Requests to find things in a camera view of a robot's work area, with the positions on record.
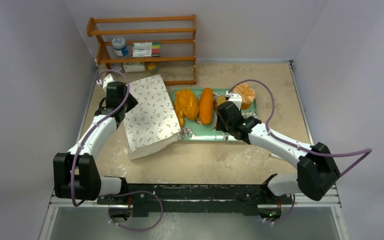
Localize small brown fake bread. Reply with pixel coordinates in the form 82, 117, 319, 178
214, 95, 228, 108

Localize long orange fake baguette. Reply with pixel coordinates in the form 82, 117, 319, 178
199, 87, 214, 125

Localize white patterned paper bag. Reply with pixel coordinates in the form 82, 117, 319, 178
123, 74, 181, 160

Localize orange braided fake bread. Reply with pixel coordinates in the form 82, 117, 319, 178
175, 110, 185, 128

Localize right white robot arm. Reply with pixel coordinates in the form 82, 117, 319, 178
215, 101, 341, 204

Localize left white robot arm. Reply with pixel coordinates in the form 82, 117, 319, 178
53, 81, 138, 206

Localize small clear jar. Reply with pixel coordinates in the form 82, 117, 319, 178
109, 63, 123, 72

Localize white small box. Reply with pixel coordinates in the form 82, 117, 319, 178
122, 62, 146, 73

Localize green floral tray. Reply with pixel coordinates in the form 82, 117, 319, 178
170, 87, 259, 142

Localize wooden shelf rack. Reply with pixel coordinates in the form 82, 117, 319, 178
86, 14, 197, 86

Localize yellow grey sharpener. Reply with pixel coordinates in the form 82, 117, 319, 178
147, 62, 159, 73

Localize blue lidded jar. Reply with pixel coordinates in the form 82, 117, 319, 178
111, 37, 129, 57

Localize pack of coloured markers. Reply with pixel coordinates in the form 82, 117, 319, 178
132, 41, 161, 58

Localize green white pen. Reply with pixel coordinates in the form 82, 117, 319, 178
269, 153, 283, 160

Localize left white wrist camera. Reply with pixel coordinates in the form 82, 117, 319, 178
97, 73, 116, 93

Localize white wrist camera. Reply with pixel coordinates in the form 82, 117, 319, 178
225, 92, 242, 109
97, 73, 116, 93

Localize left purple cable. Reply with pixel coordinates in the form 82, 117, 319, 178
70, 69, 164, 232

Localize purple cable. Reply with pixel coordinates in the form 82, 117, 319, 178
70, 69, 164, 232
228, 79, 373, 178

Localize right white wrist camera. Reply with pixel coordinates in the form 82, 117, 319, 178
225, 92, 242, 109

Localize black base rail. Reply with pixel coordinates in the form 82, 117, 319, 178
97, 183, 293, 218

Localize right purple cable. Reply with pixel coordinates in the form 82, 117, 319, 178
228, 79, 373, 178

